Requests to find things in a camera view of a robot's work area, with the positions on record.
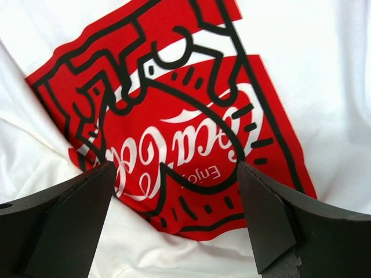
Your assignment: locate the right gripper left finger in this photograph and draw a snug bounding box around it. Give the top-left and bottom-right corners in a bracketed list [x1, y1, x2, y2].
[1, 162, 116, 277]

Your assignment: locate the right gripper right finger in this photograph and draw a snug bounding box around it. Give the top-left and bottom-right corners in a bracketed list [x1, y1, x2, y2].
[238, 163, 370, 277]

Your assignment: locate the white Coca-Cola print t-shirt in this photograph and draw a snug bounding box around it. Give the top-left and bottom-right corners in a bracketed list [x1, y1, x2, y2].
[1, 1, 370, 277]

